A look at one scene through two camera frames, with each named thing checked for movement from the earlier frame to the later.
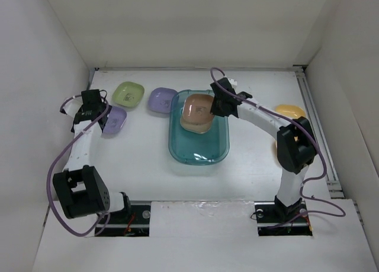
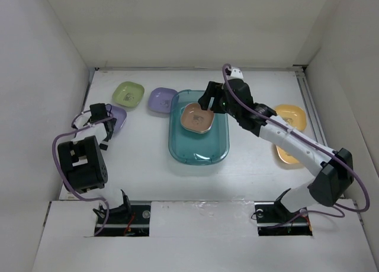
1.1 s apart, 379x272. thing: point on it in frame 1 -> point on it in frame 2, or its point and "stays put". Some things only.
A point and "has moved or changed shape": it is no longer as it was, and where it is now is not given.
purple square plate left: (115, 120) stays put
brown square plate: (196, 109) has moved or changed shape
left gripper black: (104, 107) -> (112, 123)
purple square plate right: (160, 99) stays put
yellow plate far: (291, 111) stays put
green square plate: (128, 94) stays put
